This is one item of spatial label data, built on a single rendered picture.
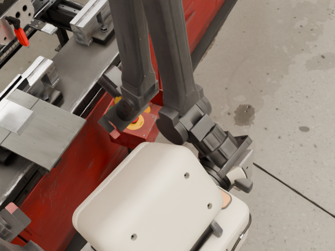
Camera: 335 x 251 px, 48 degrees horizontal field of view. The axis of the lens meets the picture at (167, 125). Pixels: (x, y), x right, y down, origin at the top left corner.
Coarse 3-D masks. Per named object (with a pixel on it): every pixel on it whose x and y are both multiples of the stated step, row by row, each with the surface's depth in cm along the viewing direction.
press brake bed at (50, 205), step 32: (192, 0) 192; (224, 0) 264; (192, 32) 212; (192, 64) 245; (96, 96) 139; (96, 128) 149; (64, 160) 135; (96, 160) 160; (32, 192) 124; (64, 192) 145; (32, 224) 132; (64, 224) 156
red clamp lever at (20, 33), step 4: (8, 16) 98; (8, 20) 98; (12, 20) 98; (16, 20) 98; (16, 24) 98; (16, 28) 100; (20, 28) 101; (16, 32) 101; (20, 32) 101; (16, 36) 103; (20, 36) 102; (24, 36) 103; (20, 40) 103; (24, 40) 103; (24, 44) 104; (28, 44) 105
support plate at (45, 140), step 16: (16, 96) 116; (32, 96) 116; (48, 112) 112; (64, 112) 112; (0, 128) 110; (32, 128) 109; (48, 128) 109; (64, 128) 109; (80, 128) 109; (16, 144) 107; (32, 144) 106; (48, 144) 106; (64, 144) 106; (32, 160) 104; (48, 160) 104
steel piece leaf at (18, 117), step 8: (8, 104) 114; (16, 104) 114; (0, 112) 112; (8, 112) 112; (16, 112) 112; (24, 112) 112; (32, 112) 110; (0, 120) 111; (8, 120) 111; (16, 120) 111; (24, 120) 111; (8, 128) 109; (16, 128) 109; (24, 128) 109
